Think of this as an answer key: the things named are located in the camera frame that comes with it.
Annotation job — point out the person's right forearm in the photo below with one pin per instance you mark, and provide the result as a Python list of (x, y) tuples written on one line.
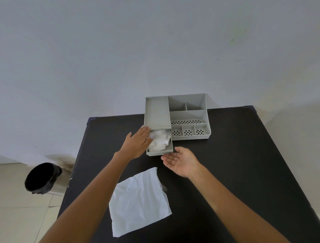
[(235, 210)]

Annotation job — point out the blue table corner guard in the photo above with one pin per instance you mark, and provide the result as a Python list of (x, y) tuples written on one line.
[(91, 120)]

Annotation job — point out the white cloth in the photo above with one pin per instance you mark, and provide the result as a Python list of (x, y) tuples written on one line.
[(160, 140)]

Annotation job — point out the steel trash bin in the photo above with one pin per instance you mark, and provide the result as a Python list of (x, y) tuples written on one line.
[(61, 186)]

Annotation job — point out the person's right hand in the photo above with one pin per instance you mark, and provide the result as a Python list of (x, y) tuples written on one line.
[(183, 162)]

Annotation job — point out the white paper packet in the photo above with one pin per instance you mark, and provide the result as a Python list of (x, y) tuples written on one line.
[(137, 202)]

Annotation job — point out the grey desk organizer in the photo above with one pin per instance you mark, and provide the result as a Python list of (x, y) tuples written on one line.
[(157, 112)]

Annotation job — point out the person's left forearm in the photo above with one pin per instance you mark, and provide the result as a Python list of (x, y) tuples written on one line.
[(92, 200)]

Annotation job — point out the person's left hand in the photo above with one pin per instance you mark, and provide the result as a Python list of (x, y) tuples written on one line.
[(136, 145)]

